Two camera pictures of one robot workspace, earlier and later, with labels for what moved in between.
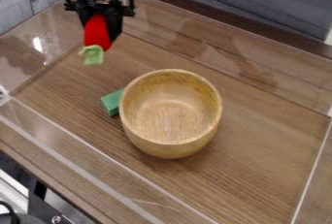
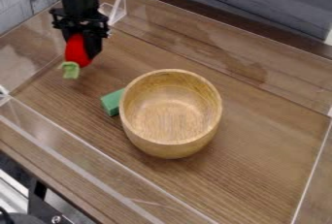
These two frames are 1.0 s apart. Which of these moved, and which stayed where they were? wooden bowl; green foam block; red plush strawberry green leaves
Moved: red plush strawberry green leaves
Stayed: green foam block; wooden bowl
